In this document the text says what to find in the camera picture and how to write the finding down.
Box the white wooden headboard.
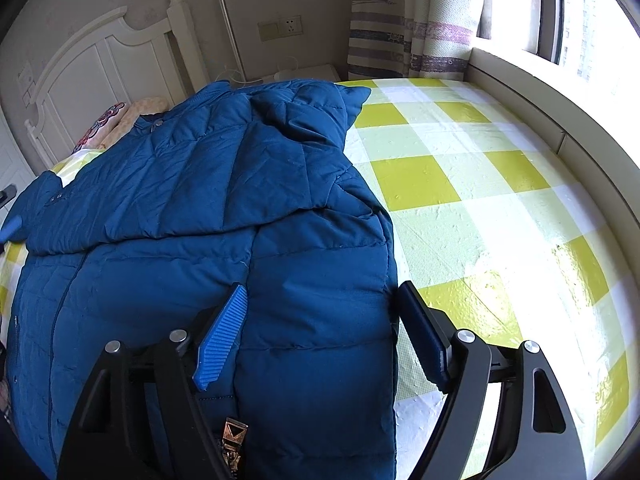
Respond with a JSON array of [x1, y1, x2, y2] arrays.
[[25, 0, 210, 168]]

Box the white charger cable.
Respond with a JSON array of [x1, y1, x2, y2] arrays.
[[219, 56, 302, 86]]

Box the white bedside table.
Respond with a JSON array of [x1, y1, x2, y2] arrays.
[[247, 64, 341, 84]]

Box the yellow white checkered bed quilt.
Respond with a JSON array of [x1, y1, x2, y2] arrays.
[[1, 79, 639, 479]]

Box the wall switch papers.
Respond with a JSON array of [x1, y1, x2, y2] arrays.
[[16, 62, 36, 107]]

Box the patterned cartoon curtain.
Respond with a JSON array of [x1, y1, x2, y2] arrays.
[[347, 0, 484, 80]]

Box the blue quilted puffer jacket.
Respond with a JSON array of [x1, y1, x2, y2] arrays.
[[6, 80, 397, 479]]

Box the colourful patterned pillow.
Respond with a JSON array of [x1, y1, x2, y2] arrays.
[[73, 102, 129, 153]]

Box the window with dark frame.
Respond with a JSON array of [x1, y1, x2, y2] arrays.
[[478, 0, 639, 82]]

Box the peach checkered pillow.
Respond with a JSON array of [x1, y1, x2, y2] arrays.
[[99, 96, 169, 150]]

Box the silver standing lamp pole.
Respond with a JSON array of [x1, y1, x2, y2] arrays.
[[218, 0, 246, 82]]

